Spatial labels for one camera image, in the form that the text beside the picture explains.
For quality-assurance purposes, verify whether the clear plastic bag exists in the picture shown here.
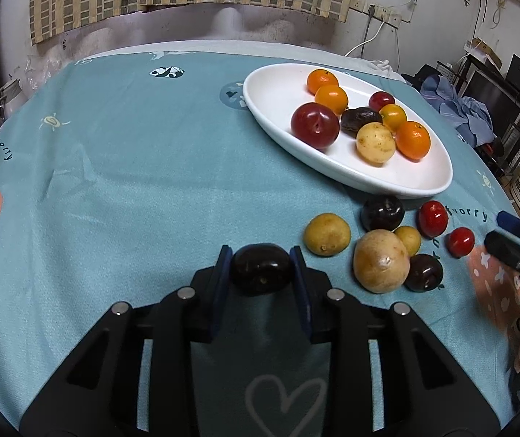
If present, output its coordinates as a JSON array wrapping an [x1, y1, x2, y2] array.
[[19, 52, 60, 92]]

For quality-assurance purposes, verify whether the red cherry tomato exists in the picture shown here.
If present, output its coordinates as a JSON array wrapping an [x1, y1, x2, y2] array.
[[417, 200, 450, 237], [445, 227, 476, 258]]

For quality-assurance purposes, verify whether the small red plum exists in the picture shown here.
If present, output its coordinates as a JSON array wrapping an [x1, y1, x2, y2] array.
[[368, 91, 396, 112]]

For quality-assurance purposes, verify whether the small yellow potato on cloth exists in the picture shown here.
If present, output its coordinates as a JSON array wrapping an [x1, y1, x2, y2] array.
[[304, 212, 352, 257]]

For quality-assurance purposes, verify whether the white oval plate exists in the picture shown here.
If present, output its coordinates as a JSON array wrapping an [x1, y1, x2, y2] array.
[[242, 63, 453, 198]]

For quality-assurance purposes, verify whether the yellow-orange persimmon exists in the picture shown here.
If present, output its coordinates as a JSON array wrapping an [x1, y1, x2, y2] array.
[[378, 104, 408, 133]]

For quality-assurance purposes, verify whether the large tangerine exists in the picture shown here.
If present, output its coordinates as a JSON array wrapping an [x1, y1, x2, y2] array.
[[395, 121, 432, 161]]

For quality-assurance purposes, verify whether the small tan longan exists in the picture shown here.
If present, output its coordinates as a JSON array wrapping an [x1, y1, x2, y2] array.
[[394, 225, 422, 257]]

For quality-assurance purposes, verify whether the small tangerine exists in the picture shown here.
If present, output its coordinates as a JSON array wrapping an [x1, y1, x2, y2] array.
[[306, 68, 340, 95]]

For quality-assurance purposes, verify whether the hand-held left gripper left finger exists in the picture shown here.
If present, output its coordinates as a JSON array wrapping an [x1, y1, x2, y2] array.
[[19, 245, 238, 437]]

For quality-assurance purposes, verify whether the large red plum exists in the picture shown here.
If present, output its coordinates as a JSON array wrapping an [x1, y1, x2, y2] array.
[[291, 102, 341, 150]]

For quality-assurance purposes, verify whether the white kettle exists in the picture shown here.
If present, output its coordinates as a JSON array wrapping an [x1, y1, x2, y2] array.
[[0, 77, 28, 126]]

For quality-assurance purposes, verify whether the black monitor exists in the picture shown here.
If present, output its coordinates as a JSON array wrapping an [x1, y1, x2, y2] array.
[[462, 68, 520, 137]]

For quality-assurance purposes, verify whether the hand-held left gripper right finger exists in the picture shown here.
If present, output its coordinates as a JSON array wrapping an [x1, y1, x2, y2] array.
[[288, 245, 501, 437]]

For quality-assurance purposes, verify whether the smooth orange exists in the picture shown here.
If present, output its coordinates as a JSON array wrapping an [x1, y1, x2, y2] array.
[[314, 84, 349, 116]]

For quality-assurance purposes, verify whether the white power cable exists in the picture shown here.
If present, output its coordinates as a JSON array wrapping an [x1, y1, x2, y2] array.
[[344, 18, 393, 74]]

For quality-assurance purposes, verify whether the teal printed tablecloth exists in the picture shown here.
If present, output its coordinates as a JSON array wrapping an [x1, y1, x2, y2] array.
[[0, 48, 520, 437]]

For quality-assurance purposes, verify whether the dark purple plum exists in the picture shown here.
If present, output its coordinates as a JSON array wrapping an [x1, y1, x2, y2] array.
[[229, 243, 294, 296], [404, 253, 445, 292], [361, 195, 405, 232]]

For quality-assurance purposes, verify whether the large tan potato on cloth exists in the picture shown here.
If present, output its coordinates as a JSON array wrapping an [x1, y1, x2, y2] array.
[[353, 229, 411, 294]]

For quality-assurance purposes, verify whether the dark brown passion fruit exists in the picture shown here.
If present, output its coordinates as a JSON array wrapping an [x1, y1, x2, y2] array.
[[340, 107, 383, 138]]

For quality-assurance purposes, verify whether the blue cloth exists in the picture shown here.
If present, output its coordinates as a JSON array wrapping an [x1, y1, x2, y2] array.
[[419, 74, 497, 146]]

